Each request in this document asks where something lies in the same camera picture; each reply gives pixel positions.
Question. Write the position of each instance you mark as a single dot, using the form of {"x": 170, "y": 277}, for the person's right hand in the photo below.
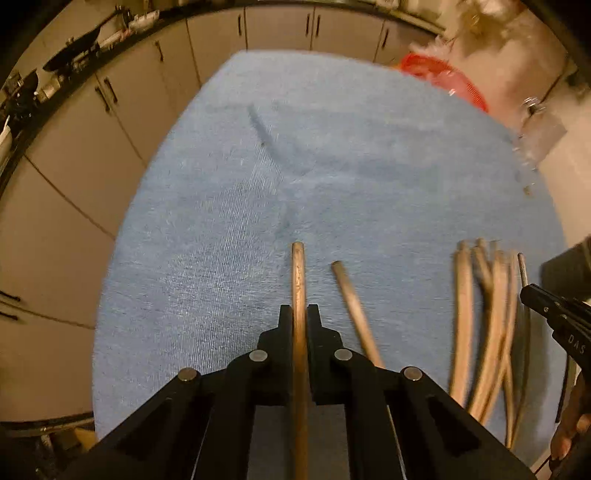
{"x": 574, "y": 421}

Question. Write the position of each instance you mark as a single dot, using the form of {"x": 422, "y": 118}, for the black wok pan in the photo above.
{"x": 81, "y": 45}

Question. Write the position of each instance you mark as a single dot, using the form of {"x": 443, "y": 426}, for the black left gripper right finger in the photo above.
{"x": 401, "y": 425}

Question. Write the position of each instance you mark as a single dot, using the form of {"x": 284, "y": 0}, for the lower kitchen cabinets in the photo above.
{"x": 74, "y": 169}

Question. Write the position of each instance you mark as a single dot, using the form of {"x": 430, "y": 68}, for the wooden chopstick bundle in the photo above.
{"x": 494, "y": 275}
{"x": 464, "y": 324}
{"x": 504, "y": 379}

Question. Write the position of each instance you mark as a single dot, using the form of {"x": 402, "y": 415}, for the blue towel mat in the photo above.
{"x": 361, "y": 164}

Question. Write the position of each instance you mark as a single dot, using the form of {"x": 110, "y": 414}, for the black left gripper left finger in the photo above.
{"x": 197, "y": 426}

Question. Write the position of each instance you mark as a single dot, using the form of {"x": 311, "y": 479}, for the clear glass mug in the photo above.
{"x": 540, "y": 131}

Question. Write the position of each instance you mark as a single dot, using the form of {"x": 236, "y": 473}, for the black chopstick holder cup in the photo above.
{"x": 569, "y": 274}

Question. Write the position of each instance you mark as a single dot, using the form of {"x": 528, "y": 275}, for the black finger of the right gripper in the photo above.
{"x": 569, "y": 320}

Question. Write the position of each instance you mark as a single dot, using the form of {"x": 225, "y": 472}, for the red plastic basin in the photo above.
{"x": 444, "y": 76}

